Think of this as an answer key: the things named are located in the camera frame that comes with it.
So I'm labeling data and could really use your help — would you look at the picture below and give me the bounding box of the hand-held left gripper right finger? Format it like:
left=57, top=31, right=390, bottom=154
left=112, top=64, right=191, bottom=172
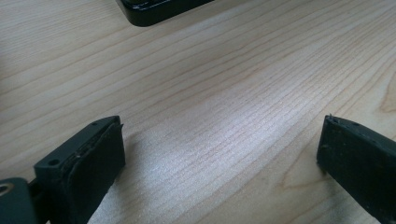
left=316, top=114, right=396, bottom=224

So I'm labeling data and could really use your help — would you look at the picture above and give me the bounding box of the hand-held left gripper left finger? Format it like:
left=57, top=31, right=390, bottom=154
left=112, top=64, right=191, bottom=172
left=33, top=115, right=127, bottom=224

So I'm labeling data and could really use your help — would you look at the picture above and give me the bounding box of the black metal rack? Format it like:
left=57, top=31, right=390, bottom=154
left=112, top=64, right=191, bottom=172
left=115, top=0, right=216, bottom=28

